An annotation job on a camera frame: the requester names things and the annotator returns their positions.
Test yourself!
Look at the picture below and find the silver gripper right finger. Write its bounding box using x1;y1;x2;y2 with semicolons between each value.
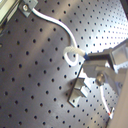
84;45;128;68

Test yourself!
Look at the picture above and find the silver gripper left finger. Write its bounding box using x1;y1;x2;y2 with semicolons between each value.
82;61;128;114

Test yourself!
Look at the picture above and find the white cable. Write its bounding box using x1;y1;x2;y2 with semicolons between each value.
31;7;115;118

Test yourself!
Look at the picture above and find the grey cable clip fixture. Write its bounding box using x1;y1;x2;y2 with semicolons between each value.
65;67;93;108

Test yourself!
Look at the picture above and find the grey cable anchor block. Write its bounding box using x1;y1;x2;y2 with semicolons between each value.
19;0;38;17

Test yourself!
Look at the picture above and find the aluminium frame rail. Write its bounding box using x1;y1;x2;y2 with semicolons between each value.
0;0;22;26

